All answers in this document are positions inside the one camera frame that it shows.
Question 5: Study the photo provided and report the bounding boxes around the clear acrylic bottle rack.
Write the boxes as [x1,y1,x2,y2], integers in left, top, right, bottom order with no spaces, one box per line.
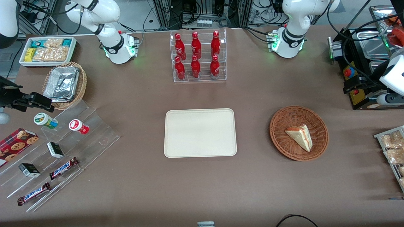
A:
[170,28,227,83]

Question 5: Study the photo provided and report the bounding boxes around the red tartan cookie box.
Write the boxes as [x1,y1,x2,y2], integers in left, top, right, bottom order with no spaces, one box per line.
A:
[0,128,39,168]

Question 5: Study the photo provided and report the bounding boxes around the triangular wrapped sandwich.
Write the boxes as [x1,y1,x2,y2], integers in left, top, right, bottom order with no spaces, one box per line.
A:
[285,124,313,152]

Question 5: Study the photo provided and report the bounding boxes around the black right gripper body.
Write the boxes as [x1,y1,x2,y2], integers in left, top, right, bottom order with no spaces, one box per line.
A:
[0,76,25,110]

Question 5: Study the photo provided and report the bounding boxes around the black food warmer machine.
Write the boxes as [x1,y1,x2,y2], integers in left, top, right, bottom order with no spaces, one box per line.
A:
[328,28,404,111]

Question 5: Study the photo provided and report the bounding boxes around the Snickers chocolate bar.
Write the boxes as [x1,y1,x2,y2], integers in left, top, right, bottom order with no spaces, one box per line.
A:
[17,182,51,206]
[49,156,79,180]

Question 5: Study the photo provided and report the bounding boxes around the green lid yogurt cup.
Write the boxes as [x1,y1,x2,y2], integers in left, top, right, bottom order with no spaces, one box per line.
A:
[33,113,58,130]

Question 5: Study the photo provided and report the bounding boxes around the clear acrylic stepped display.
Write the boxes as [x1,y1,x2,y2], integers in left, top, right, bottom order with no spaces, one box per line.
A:
[0,100,121,212]

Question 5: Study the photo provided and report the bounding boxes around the clear bag of snacks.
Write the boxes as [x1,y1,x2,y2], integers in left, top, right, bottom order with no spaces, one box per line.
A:
[380,131,404,149]
[383,148,404,165]

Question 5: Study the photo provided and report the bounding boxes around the light wicker basket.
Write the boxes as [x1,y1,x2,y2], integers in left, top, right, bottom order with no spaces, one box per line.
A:
[42,61,87,110]

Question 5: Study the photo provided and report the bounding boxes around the brown wicker basket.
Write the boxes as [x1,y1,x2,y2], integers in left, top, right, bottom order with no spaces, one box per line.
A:
[270,106,329,161]

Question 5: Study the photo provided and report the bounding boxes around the red cola bottle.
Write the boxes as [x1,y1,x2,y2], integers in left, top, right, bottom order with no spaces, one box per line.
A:
[211,31,221,58]
[174,56,186,80]
[210,55,220,79]
[191,32,202,60]
[174,33,187,61]
[190,55,201,79]

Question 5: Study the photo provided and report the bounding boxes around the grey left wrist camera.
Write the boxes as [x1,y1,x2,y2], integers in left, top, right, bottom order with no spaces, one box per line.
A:
[376,93,404,106]

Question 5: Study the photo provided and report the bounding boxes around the red lid yogurt cup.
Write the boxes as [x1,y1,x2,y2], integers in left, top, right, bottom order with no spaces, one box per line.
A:
[68,119,90,135]

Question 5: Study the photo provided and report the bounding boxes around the tray with snack bags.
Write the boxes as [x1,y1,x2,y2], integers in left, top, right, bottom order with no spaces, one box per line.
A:
[374,125,404,193]

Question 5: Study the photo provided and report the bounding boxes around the stainless steel pan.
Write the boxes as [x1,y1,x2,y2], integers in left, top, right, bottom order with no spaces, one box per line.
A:
[357,30,391,59]

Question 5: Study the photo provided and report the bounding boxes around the small clear cracker bag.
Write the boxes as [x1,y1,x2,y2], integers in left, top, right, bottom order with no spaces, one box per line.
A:
[44,38,64,49]

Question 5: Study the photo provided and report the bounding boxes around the small dark green box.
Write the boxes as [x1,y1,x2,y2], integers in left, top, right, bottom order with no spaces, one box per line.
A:
[46,142,65,159]
[18,163,41,178]

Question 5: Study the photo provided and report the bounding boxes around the beige rectangular tray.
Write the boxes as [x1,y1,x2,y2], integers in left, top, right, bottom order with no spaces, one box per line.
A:
[164,108,237,158]

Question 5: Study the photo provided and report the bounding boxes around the silver foil packets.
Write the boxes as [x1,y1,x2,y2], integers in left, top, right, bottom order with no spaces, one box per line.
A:
[43,66,80,103]

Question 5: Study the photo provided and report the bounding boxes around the black cable loop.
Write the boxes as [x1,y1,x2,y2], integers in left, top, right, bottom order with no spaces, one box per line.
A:
[276,214,319,227]

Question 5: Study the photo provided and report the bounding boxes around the white snack bin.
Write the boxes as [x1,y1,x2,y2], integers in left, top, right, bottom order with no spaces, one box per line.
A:
[19,37,77,68]

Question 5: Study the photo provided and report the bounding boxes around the large clear cracker bag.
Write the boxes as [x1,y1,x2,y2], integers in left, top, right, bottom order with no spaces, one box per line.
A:
[32,46,70,62]

